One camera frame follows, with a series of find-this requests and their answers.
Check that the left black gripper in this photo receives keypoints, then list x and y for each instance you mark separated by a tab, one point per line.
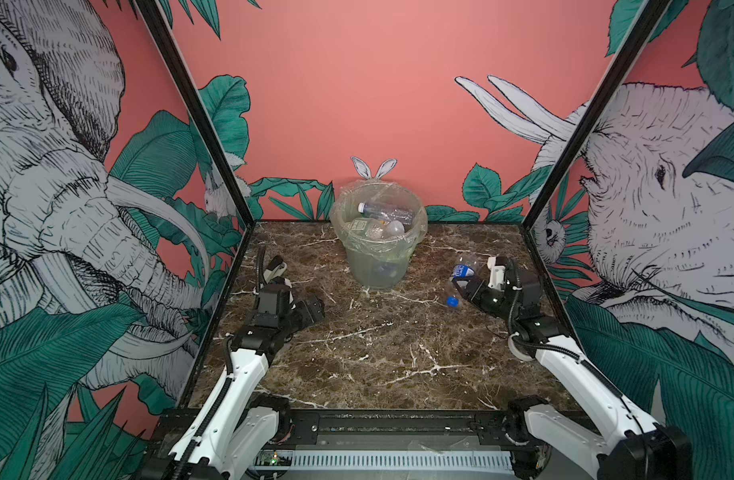
305	316

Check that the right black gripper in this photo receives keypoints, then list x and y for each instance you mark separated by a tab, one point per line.
479	284

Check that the clear bottle blue cap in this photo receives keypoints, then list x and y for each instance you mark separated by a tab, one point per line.
465	267

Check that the clear bottle green cap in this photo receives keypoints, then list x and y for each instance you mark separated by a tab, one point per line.
369	228

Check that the white bottle red label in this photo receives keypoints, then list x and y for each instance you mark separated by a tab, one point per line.
393	228

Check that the clear bottle white cap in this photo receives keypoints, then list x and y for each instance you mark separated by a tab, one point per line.
386	212

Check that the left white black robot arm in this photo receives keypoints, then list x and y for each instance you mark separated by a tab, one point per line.
232	427

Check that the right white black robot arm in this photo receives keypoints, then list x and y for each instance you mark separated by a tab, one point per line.
626	442

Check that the clear plastic bin liner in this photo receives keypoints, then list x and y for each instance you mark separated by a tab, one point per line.
396	249

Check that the grey mesh waste bin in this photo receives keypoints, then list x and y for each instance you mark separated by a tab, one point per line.
376	274

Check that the grey stapler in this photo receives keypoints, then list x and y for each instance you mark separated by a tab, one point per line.
276	268

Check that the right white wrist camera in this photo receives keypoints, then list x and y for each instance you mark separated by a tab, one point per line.
498	266

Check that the black front rail frame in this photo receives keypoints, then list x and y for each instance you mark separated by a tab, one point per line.
406	430

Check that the white slotted cable duct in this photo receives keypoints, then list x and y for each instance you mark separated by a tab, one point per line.
314	460

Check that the right black frame post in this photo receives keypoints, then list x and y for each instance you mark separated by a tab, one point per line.
645	22

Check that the black frame post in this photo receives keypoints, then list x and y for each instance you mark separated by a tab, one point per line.
155	21
645	22

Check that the left black frame post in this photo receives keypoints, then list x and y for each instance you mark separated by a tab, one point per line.
155	21

